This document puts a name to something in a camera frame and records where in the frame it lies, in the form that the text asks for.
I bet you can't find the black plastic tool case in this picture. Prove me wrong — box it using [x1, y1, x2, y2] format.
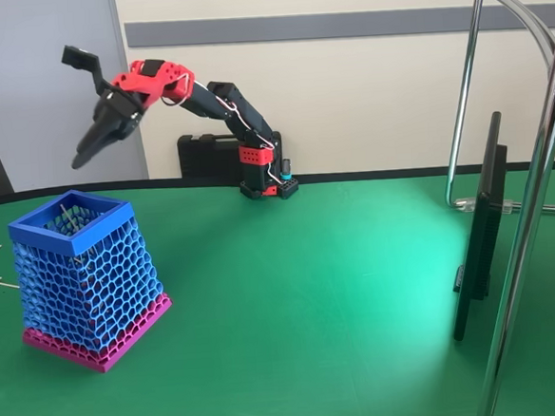
[176, 127, 286, 190]

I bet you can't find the red white forearm wire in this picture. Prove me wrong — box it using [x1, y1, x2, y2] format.
[216, 94, 256, 138]

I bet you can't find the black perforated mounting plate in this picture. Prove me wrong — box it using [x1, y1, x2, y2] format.
[239, 175, 301, 203]

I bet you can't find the red white wrist wire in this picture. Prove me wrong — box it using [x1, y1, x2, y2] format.
[161, 72, 200, 107]

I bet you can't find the flat LED light panel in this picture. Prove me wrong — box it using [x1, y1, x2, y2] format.
[437, 110, 522, 343]

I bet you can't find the green cloth with black rim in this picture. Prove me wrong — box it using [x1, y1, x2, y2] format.
[0, 150, 555, 416]

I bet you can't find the blue and pink mesh basket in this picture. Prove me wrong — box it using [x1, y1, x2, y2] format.
[5, 182, 179, 379]

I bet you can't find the grey wall rail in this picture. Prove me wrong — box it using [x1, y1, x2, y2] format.
[124, 0, 555, 58]

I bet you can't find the chrome tube stand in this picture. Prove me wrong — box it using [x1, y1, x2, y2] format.
[431, 0, 555, 416]

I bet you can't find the black gripper camera bracket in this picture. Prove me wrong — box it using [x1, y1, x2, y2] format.
[59, 41, 108, 98]

